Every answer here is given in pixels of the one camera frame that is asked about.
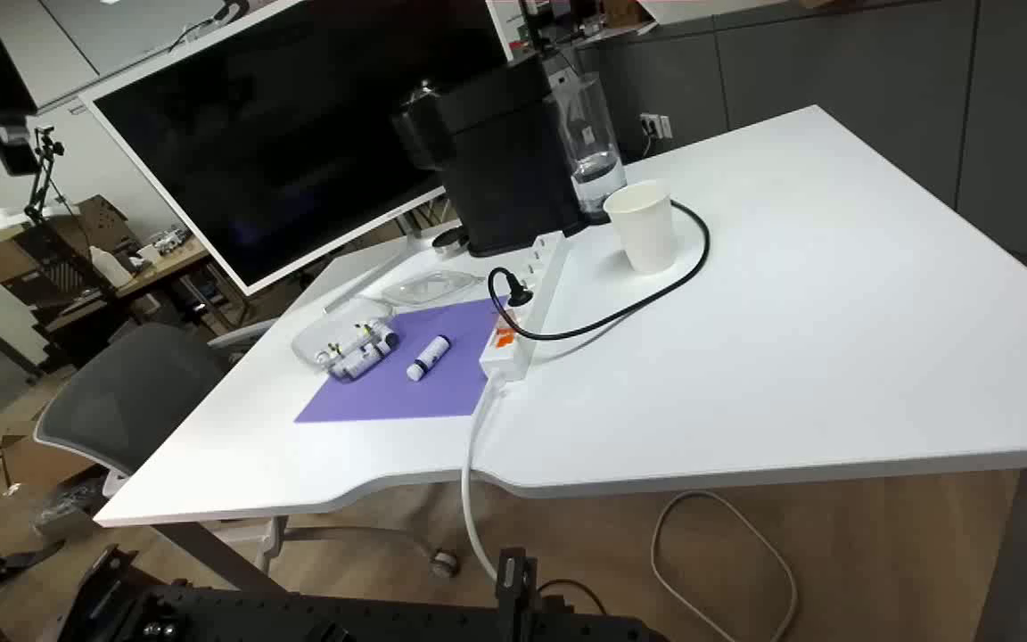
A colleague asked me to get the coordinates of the white framed computer monitor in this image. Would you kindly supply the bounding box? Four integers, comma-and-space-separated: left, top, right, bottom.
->
81, 0, 513, 301

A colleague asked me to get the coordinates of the white wall socket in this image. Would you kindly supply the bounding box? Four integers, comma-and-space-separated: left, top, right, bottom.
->
636, 111, 676, 148

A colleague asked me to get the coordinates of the grey office chair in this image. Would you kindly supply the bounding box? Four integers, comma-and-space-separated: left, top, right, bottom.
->
33, 317, 294, 578

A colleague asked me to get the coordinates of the black power cable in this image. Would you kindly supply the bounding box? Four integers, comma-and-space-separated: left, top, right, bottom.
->
485, 195, 718, 345

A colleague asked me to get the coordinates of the white power strip cable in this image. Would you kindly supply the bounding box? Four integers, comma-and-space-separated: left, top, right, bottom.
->
458, 373, 507, 584

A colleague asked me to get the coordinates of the black camera tripod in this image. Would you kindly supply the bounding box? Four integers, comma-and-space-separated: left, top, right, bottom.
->
22, 121, 79, 226

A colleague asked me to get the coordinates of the wooden desk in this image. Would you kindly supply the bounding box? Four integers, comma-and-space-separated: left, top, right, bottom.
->
0, 193, 223, 349

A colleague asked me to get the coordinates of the white power strip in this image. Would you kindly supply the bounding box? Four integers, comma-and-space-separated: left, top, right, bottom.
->
477, 230, 571, 386

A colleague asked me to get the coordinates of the purple mat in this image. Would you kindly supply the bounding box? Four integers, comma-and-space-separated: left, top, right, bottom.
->
294, 296, 513, 430

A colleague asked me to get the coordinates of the black plug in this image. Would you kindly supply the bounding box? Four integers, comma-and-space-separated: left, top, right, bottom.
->
485, 266, 538, 314

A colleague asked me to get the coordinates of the white paper cup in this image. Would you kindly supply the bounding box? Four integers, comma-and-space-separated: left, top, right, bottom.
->
603, 174, 683, 279

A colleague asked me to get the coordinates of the black perforated breadboard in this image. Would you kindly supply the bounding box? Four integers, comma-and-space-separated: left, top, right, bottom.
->
54, 546, 671, 642

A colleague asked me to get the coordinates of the white looped floor cable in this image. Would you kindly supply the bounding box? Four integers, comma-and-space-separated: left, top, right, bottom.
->
647, 488, 804, 642

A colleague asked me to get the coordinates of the clear plastic container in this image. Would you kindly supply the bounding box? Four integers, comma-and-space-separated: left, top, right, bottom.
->
291, 296, 406, 386

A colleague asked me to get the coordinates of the clear container lid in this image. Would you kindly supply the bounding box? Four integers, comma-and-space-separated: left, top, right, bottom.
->
378, 268, 471, 311

